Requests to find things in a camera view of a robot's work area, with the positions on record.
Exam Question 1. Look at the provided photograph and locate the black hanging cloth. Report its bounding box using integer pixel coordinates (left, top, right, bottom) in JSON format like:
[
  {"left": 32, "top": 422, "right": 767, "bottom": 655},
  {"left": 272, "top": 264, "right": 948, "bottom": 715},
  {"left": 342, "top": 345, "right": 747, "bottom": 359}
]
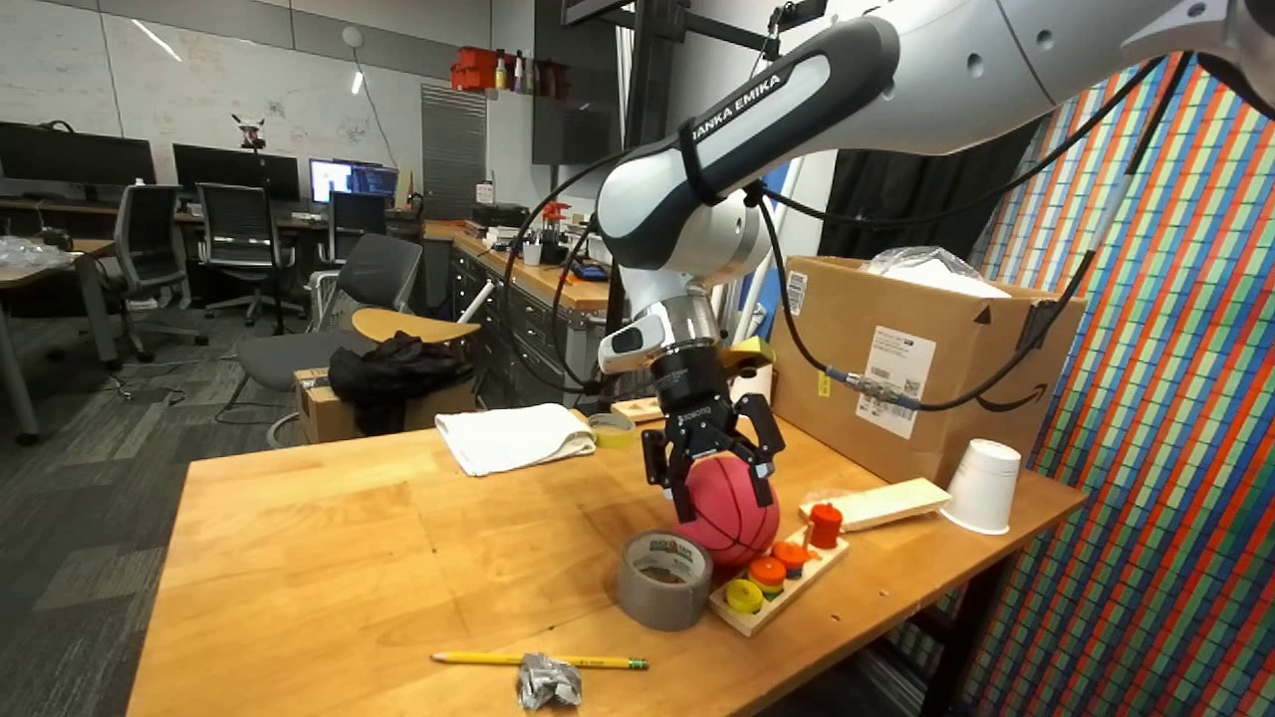
[{"left": 822, "top": 129, "right": 1036, "bottom": 259}]

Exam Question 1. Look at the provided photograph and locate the grey duct tape roll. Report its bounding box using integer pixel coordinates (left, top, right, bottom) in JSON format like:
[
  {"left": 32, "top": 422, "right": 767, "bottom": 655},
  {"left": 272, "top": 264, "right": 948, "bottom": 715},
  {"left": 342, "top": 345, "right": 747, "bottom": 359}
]
[{"left": 616, "top": 533, "right": 714, "bottom": 630}]

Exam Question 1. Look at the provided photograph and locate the pink mini basketball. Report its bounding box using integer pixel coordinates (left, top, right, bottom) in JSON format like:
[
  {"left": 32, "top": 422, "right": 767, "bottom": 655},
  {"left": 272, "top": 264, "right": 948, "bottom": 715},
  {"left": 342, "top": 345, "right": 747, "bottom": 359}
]
[{"left": 678, "top": 453, "right": 781, "bottom": 574}]

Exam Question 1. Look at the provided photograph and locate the wooden workbench with drawers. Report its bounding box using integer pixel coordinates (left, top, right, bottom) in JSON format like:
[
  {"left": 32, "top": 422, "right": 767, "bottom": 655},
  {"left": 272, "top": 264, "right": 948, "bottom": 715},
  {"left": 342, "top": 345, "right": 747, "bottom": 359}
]
[{"left": 421, "top": 218, "right": 609, "bottom": 403}]

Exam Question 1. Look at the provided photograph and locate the round wooden stool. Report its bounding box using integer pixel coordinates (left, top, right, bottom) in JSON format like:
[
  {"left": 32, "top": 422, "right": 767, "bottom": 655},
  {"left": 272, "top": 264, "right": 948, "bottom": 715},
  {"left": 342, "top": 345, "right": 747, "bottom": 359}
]
[{"left": 352, "top": 307, "right": 477, "bottom": 345}]

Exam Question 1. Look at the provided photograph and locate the folded white cloth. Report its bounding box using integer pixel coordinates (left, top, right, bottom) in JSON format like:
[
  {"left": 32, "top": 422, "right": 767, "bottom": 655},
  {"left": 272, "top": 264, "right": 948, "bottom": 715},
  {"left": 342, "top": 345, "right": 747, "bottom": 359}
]
[{"left": 434, "top": 403, "right": 599, "bottom": 477}]

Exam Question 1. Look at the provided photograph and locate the dark orange ring toy piece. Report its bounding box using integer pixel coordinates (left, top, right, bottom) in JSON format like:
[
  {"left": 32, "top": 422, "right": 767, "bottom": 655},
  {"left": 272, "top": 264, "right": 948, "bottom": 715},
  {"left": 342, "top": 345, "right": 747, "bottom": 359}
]
[{"left": 747, "top": 558, "right": 783, "bottom": 592}]

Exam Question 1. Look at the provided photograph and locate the large cardboard shipping box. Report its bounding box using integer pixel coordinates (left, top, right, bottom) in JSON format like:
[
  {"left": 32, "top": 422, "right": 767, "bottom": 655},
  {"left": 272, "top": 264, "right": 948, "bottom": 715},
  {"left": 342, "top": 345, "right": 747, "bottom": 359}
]
[{"left": 771, "top": 255, "right": 1082, "bottom": 484}]

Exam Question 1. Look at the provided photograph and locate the wooden stacking toy tray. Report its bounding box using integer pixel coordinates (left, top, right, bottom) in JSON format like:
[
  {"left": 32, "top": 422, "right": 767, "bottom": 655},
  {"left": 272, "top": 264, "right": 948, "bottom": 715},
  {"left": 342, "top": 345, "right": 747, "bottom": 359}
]
[{"left": 709, "top": 529, "right": 848, "bottom": 636}]

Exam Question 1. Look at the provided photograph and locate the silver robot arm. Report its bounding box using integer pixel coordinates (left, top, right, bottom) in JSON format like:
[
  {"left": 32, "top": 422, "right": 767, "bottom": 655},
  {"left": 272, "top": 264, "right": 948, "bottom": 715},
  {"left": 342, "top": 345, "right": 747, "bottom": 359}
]
[{"left": 592, "top": 0, "right": 1275, "bottom": 499}]

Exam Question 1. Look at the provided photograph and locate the yellow pencil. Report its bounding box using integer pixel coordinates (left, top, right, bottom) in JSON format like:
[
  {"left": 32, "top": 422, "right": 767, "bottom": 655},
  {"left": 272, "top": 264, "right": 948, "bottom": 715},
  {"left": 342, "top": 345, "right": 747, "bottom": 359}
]
[{"left": 429, "top": 648, "right": 648, "bottom": 673}]

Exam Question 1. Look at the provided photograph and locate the yellow-green ring toy piece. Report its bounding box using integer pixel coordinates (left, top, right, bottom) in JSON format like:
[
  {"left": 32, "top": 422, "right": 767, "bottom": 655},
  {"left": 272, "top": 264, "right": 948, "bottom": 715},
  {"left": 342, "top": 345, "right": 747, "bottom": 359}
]
[{"left": 720, "top": 576, "right": 765, "bottom": 615}]

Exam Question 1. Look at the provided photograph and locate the colourful woven wall curtain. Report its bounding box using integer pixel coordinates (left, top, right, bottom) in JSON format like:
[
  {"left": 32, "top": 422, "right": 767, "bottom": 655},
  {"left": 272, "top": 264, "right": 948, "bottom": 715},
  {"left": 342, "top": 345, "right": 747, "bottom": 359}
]
[{"left": 965, "top": 57, "right": 1275, "bottom": 717}]

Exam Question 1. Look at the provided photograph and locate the black office chair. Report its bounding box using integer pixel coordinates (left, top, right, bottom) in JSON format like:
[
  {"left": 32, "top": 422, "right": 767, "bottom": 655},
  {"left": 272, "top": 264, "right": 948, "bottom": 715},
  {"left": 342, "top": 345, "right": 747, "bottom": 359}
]
[
  {"left": 199, "top": 185, "right": 295, "bottom": 324},
  {"left": 117, "top": 185, "right": 206, "bottom": 363}
]

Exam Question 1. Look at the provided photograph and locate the white paper cup near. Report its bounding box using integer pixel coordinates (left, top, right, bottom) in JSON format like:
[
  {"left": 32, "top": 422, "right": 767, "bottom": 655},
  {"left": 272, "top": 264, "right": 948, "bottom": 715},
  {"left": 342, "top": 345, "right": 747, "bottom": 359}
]
[{"left": 945, "top": 437, "right": 1018, "bottom": 533}]

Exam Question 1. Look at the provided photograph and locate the black backpack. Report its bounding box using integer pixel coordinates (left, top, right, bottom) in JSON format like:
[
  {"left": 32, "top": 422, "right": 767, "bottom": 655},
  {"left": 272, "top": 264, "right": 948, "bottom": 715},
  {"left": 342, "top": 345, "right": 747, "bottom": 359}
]
[{"left": 326, "top": 331, "right": 475, "bottom": 434}]

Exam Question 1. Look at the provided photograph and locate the light wooden block board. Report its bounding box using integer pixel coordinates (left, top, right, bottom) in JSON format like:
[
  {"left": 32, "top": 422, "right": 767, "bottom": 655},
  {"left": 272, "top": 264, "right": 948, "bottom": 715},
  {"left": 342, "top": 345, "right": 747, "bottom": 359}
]
[{"left": 827, "top": 477, "right": 948, "bottom": 533}]

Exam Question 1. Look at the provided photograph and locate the crumpled silver foil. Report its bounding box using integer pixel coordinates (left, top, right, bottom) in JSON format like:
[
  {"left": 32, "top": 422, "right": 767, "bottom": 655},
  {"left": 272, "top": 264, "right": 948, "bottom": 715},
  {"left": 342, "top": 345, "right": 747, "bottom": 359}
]
[{"left": 514, "top": 660, "right": 580, "bottom": 715}]

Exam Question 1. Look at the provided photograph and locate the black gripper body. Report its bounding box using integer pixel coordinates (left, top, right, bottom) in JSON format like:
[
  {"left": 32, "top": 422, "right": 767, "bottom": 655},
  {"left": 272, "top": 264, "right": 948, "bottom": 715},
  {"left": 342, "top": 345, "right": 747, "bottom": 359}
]
[{"left": 641, "top": 343, "right": 775, "bottom": 484}]

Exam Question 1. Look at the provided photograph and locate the red cylinder toy piece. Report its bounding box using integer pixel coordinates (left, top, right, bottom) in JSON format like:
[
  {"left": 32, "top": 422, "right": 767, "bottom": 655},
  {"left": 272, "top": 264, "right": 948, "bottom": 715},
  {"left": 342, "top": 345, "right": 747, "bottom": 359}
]
[{"left": 810, "top": 503, "right": 842, "bottom": 551}]

